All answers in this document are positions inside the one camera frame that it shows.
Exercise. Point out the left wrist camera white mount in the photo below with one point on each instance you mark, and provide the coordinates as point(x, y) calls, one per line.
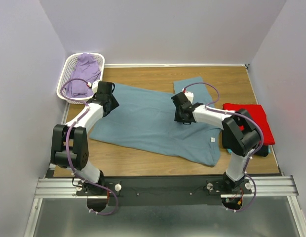
point(93, 86)

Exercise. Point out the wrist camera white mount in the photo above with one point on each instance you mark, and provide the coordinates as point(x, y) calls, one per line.
point(93, 86)
point(189, 95)

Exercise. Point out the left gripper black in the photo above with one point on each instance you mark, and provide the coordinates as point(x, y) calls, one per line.
point(115, 103)

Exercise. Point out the folded red t shirt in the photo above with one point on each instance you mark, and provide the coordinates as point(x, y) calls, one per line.
point(258, 115)

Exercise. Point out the blue-grey t shirt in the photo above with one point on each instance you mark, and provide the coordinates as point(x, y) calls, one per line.
point(144, 120)

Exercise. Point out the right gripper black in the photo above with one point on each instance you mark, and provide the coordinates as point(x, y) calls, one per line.
point(177, 118)

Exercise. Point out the white perforated plastic basket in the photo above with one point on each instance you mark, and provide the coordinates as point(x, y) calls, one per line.
point(66, 73)

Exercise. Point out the aluminium extrusion frame rail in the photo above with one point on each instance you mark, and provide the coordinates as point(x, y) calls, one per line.
point(57, 211)

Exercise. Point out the purple t shirt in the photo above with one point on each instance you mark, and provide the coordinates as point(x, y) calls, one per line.
point(86, 70)

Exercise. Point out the folded black t shirt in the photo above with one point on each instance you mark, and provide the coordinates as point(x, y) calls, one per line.
point(264, 151)

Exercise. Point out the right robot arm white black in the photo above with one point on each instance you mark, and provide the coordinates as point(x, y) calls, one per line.
point(240, 134)

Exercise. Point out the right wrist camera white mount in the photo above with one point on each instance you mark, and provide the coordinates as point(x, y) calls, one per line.
point(189, 95)

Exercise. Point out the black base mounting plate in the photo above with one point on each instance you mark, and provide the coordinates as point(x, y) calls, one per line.
point(164, 191)

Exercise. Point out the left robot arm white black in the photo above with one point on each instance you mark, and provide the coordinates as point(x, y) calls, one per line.
point(69, 147)

